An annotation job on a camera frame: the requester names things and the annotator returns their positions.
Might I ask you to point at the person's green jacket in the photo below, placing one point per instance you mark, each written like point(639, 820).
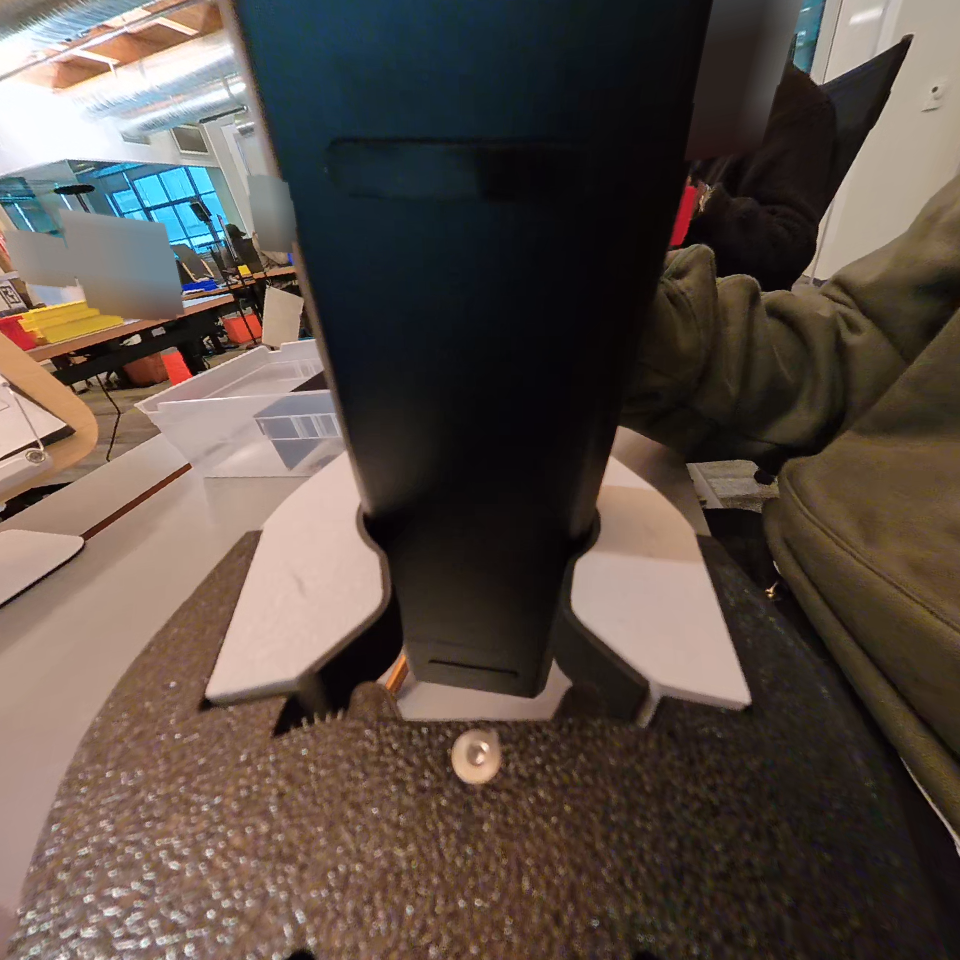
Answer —
point(885, 562)

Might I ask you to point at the red bin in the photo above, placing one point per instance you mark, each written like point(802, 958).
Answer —
point(15, 334)

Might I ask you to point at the person's right forearm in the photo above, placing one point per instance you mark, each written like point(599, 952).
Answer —
point(787, 360)

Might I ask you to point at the stack of yellow bins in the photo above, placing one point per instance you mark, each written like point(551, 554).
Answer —
point(67, 319)

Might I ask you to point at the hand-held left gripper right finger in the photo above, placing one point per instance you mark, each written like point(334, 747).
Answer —
point(652, 622)

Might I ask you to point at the black USB hub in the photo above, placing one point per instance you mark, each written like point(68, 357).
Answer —
point(465, 337)

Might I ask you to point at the white mat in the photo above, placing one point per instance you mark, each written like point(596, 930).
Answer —
point(30, 562)

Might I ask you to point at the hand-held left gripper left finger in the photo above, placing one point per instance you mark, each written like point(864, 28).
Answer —
point(300, 592)

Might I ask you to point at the wood edged table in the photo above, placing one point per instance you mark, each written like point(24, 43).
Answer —
point(135, 331)

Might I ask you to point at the orange bin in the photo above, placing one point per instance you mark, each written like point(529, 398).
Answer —
point(154, 367)
point(241, 330)

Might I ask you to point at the clear plastic bin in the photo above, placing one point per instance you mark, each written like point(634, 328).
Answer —
point(217, 435)

